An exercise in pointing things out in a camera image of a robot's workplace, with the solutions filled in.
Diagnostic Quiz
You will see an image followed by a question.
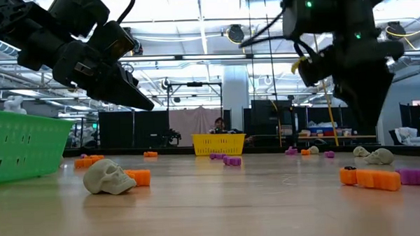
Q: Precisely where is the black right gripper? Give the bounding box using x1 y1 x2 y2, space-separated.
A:
328 36 409 129

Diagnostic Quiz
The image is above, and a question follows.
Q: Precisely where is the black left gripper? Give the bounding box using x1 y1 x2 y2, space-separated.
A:
51 37 155 115

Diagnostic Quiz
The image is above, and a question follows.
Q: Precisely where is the wooden workbench with bins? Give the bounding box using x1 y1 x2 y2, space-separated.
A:
297 132 377 148

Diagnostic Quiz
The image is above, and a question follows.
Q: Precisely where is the black partition panel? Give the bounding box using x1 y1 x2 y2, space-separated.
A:
98 110 134 150
134 109 170 148

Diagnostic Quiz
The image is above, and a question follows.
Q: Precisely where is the blue storage bin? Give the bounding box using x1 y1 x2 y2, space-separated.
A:
308 125 339 134

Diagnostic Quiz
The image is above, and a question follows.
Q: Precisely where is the white bagged bundle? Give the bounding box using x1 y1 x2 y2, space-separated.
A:
394 125 420 148

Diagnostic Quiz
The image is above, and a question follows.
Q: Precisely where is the wide black partition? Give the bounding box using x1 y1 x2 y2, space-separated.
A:
295 104 379 139

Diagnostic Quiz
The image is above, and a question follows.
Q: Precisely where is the pink curtain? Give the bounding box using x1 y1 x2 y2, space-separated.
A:
169 106 223 147

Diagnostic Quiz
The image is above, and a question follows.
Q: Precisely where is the person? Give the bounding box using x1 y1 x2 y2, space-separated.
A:
209 115 253 144

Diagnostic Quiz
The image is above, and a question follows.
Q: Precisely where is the black monitor cart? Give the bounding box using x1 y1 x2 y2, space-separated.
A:
249 98 296 148

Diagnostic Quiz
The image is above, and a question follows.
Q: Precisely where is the white building column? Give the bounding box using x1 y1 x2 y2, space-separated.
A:
221 64 252 132

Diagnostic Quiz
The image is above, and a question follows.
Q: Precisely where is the yellow plastic basket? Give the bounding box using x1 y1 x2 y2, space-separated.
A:
192 132 248 157

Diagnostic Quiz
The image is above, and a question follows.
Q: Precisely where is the white robot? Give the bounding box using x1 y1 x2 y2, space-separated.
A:
2 95 28 116

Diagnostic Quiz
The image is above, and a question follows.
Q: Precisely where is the green plastic basket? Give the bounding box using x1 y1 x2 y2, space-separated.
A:
0 105 76 185

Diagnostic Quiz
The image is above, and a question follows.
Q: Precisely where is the yellow hanging cable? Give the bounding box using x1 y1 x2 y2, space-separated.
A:
319 78 340 148

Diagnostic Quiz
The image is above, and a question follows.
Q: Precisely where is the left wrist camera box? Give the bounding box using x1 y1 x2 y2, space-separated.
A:
85 19 138 66

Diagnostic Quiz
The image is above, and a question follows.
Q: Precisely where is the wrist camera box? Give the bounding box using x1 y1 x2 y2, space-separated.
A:
85 19 138 66
297 46 337 88

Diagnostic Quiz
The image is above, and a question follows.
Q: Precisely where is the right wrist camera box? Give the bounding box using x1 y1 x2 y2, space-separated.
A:
297 46 337 88

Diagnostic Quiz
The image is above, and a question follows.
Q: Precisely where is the black camera rig frame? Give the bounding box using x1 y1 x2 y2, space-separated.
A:
164 81 225 148

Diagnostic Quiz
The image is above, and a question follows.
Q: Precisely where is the ceiling reel with yellow cord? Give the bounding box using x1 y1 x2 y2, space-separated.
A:
384 18 420 53

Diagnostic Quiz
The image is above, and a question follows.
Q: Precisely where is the yellow cable label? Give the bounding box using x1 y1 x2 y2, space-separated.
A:
290 56 307 74

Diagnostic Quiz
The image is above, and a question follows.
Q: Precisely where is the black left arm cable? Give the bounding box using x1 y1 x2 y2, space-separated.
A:
116 0 137 24

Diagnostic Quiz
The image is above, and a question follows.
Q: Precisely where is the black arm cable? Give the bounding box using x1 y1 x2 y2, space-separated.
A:
116 0 137 24
237 5 316 62

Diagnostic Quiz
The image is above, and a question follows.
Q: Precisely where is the thin black hanging cable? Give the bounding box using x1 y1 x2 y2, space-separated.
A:
261 0 283 148

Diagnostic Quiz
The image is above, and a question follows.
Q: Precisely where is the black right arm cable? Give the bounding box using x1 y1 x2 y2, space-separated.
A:
237 5 316 62

